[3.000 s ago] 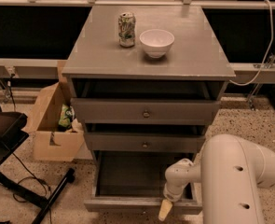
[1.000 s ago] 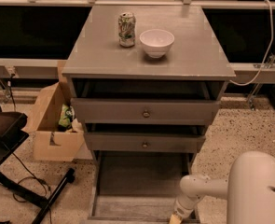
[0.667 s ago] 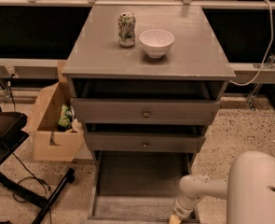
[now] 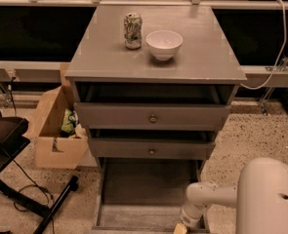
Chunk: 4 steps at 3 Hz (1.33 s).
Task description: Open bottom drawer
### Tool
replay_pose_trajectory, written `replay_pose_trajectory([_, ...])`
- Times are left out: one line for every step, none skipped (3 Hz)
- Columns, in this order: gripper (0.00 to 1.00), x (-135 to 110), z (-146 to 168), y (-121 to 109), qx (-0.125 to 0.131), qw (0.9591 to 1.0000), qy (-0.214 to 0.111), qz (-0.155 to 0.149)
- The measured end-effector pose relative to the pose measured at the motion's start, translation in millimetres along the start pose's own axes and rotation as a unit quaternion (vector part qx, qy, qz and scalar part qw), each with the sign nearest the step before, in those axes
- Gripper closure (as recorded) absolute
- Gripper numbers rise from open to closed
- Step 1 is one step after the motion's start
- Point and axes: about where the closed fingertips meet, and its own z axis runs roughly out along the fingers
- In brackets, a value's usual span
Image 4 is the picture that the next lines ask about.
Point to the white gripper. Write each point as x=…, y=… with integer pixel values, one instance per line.
x=188, y=218

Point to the white ceramic bowl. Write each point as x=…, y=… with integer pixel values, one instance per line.
x=164, y=44

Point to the green snack bag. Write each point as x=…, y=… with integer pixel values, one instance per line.
x=69, y=122

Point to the grey middle drawer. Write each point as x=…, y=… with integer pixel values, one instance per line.
x=150, y=148

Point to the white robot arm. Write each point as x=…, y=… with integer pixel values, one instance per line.
x=260, y=198

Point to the grey wooden drawer cabinet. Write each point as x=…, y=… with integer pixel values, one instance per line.
x=203, y=71

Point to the grey top drawer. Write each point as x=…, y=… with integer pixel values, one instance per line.
x=147, y=116

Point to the grey drawer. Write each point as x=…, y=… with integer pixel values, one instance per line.
x=147, y=116
x=142, y=196
x=150, y=148

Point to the brown cardboard box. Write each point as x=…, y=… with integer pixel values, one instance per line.
x=51, y=149

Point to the green white soda can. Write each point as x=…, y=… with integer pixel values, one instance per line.
x=133, y=30

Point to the grey bottom drawer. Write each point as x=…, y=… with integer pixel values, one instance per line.
x=142, y=196

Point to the black stand with legs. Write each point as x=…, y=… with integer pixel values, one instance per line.
x=12, y=143

